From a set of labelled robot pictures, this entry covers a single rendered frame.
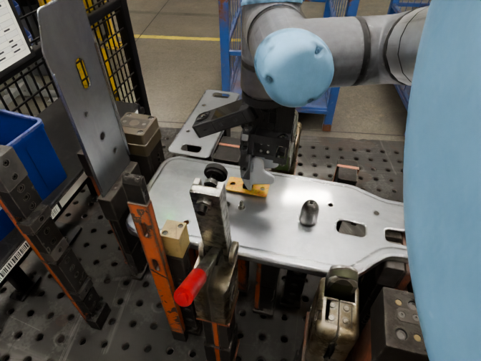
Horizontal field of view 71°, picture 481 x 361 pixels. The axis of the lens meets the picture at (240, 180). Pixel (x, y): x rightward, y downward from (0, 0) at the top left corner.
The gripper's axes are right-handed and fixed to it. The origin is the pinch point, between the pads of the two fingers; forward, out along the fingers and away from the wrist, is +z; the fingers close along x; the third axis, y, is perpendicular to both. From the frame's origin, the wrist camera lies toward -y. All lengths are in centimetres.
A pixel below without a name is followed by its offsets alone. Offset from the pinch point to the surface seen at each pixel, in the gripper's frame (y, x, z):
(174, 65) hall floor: -126, 241, 104
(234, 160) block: -5.4, 10.1, 4.4
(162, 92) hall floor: -117, 192, 104
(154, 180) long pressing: -19.1, -2.1, 3.0
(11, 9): -55, 15, -22
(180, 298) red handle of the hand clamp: -0.4, -31.6, -12.1
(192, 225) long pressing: -7.6, -11.4, 2.5
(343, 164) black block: 18.6, 13.5, 3.1
